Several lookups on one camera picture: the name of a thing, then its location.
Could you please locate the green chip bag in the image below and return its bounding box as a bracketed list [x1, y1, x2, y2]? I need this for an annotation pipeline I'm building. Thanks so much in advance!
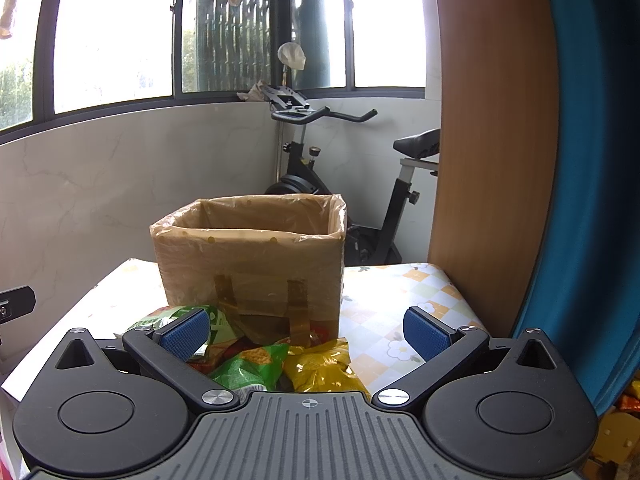
[208, 344, 288, 394]

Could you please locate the green seaweed snack bag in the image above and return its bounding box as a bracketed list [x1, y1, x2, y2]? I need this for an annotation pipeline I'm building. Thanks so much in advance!
[130, 304, 243, 361]

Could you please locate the floral checkered tablecloth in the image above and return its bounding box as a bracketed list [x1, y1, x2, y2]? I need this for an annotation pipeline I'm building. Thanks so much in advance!
[2, 259, 483, 402]

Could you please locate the yellow snack bag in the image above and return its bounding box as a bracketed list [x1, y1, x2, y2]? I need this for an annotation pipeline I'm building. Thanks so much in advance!
[283, 338, 369, 396]

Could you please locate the black exercise bike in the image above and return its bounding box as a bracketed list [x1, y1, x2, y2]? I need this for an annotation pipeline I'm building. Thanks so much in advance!
[262, 86, 440, 266]

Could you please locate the cardboard box with plastic liner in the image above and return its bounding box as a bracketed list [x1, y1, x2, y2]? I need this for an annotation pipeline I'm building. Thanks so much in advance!
[150, 194, 347, 347]

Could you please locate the blue curtain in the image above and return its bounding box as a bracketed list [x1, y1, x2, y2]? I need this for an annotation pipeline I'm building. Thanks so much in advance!
[516, 0, 639, 413]

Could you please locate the wooden wardrobe panel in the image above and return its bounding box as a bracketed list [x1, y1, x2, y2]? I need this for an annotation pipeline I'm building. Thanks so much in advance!
[428, 0, 559, 337]

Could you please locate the white bag on stick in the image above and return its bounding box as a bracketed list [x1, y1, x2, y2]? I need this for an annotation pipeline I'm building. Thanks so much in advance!
[277, 41, 306, 86]

